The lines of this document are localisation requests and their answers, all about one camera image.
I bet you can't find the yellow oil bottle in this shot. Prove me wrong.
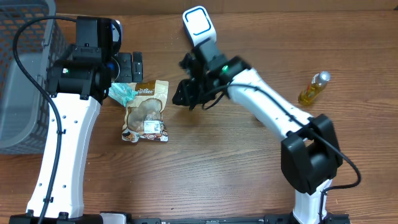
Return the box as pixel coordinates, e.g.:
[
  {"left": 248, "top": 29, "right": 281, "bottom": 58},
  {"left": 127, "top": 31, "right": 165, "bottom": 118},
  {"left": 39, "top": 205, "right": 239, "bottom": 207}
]
[{"left": 298, "top": 71, "right": 331, "bottom": 106}]

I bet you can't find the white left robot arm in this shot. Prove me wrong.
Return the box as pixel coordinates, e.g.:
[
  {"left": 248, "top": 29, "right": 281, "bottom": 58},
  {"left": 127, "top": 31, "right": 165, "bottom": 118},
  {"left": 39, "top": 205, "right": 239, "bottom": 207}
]
[{"left": 9, "top": 16, "right": 133, "bottom": 223}]

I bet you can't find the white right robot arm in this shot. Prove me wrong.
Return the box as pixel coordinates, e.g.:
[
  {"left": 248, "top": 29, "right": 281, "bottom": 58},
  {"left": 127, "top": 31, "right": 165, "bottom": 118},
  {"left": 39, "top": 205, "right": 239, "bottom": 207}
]
[{"left": 172, "top": 39, "right": 342, "bottom": 223}]

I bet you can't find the white barcode scanner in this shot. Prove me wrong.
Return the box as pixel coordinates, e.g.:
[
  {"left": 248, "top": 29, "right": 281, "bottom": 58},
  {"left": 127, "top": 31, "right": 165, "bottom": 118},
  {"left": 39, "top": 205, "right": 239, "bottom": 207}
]
[{"left": 182, "top": 6, "right": 217, "bottom": 47}]

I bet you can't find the teal crinkled wrapper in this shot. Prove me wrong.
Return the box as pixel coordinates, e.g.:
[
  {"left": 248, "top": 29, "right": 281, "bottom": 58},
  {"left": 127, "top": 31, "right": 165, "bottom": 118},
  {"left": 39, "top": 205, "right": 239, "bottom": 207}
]
[{"left": 108, "top": 83, "right": 137, "bottom": 107}]

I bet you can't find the brown nut snack pouch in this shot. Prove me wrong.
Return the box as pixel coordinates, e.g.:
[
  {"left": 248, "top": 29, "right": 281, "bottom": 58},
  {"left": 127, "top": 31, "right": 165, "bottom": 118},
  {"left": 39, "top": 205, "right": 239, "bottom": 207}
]
[{"left": 122, "top": 80, "right": 169, "bottom": 143}]

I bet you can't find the grey plastic mesh basket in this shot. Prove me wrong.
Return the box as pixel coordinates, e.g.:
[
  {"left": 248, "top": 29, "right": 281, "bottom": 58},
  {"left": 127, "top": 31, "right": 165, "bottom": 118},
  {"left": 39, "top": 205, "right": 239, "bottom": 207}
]
[{"left": 1, "top": 0, "right": 68, "bottom": 154}]

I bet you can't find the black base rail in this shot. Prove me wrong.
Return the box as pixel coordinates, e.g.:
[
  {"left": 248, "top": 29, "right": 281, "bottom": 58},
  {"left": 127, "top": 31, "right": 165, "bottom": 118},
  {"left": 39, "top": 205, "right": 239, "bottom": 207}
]
[{"left": 102, "top": 212, "right": 351, "bottom": 224}]

